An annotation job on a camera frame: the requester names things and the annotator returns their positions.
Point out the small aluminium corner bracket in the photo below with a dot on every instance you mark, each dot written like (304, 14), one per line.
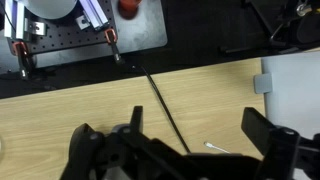
(83, 22)
(37, 28)

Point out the red round object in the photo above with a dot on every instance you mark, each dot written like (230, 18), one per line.
(129, 7)

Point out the aluminium extrusion bar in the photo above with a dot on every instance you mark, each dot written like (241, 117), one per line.
(15, 18)
(95, 13)

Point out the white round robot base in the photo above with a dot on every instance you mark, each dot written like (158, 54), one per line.
(50, 8)

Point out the black camera stand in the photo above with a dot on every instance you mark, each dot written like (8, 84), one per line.
(283, 20)

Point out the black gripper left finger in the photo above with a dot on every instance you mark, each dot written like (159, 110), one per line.
(96, 153)

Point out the black perforated breadboard plate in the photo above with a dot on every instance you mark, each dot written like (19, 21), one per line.
(66, 35)

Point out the orange black bar clamp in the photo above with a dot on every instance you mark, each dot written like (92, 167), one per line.
(112, 40)
(21, 55)

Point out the grey metal base plate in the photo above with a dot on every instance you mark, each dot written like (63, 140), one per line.
(146, 31)

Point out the white cotton swab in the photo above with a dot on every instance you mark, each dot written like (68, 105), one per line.
(213, 146)

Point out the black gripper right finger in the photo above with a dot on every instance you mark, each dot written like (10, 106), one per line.
(283, 150)

